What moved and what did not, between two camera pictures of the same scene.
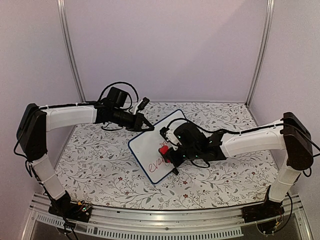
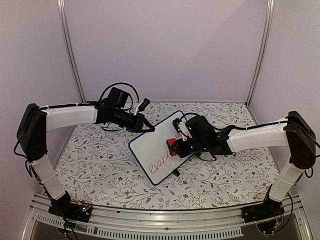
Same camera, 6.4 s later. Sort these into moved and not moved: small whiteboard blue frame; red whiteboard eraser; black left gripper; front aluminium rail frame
Moved: red whiteboard eraser
Not moved: front aluminium rail frame; black left gripper; small whiteboard blue frame
